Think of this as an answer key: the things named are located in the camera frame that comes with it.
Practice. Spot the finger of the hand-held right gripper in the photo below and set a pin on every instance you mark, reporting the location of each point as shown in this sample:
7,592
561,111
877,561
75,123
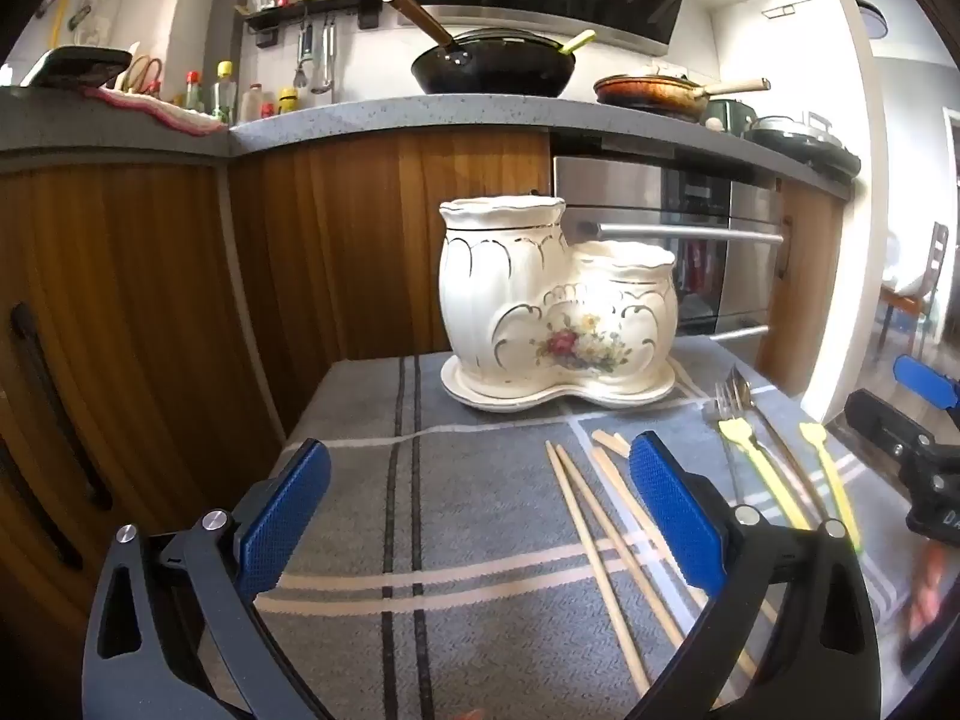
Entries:
889,424
930,384

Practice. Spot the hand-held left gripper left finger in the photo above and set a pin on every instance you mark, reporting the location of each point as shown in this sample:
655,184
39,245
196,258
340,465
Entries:
289,510

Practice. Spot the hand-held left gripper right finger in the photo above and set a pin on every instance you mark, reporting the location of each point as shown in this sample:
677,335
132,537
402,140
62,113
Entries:
675,517

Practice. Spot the wooden chopstick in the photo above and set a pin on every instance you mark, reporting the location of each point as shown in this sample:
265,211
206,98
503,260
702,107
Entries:
600,517
592,562
621,441
607,441
602,463

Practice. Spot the yellow tulip-shaped plastic utensil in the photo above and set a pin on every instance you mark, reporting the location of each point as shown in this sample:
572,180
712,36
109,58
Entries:
814,436
735,435

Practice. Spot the gold metal fork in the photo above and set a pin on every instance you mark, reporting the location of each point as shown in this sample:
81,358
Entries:
721,401

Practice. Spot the white floral ceramic utensil holder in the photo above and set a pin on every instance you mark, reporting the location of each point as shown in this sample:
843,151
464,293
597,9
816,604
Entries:
510,292

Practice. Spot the person's right hand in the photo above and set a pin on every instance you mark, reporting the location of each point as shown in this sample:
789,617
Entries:
934,592

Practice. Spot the wooden dining chair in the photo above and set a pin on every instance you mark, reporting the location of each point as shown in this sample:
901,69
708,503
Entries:
926,277

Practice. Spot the gold metal spoon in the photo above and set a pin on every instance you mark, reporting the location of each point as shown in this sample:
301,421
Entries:
742,390

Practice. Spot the narrow wooden cabinet panel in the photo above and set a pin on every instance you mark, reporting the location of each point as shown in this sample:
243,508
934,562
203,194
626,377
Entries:
814,277

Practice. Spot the grey checked cloth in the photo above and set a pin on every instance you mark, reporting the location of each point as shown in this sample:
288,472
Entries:
465,510

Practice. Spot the white ceramic saucer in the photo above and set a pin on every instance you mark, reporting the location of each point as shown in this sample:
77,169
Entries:
480,394

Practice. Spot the black cooking pot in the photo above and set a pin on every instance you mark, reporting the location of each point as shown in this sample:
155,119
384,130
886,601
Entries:
802,142

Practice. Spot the wide wooden cabinet door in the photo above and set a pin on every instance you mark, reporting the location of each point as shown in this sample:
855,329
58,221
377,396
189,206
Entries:
112,277

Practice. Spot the stainless steel built-in oven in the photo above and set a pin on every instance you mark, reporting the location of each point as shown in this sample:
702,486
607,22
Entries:
705,195

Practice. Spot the green kitchen appliance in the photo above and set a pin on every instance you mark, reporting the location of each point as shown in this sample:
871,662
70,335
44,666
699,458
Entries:
731,116

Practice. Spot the round ceiling lamp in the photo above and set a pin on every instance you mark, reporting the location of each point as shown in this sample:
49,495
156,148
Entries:
874,19

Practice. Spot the grey speckled countertop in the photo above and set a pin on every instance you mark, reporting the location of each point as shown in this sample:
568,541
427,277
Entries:
375,120

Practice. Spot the rusty frying pan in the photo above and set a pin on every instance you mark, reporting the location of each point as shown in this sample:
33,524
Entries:
652,90

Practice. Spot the white jug with red cap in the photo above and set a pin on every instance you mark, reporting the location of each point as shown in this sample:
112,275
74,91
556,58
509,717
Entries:
251,105

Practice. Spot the pink-edged white towel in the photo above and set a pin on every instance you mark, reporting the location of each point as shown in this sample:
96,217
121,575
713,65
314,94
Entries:
165,116

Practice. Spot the yellow-capped green bottle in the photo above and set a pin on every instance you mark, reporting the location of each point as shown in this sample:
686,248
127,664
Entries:
223,94

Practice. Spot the red-capped dark sauce bottle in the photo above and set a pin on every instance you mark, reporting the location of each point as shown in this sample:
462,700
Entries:
193,94

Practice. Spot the hanging metal ladle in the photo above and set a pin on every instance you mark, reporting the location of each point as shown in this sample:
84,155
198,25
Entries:
324,60

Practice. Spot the hanging metal spatula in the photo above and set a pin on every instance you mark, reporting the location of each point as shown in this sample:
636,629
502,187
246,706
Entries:
302,52

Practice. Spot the yellow-green spatula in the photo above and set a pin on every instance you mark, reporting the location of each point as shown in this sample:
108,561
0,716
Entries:
577,41

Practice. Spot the black flat device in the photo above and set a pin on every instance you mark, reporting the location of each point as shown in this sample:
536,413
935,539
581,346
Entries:
75,66

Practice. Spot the black wall spice shelf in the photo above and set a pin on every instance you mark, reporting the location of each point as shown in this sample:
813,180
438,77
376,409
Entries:
315,13

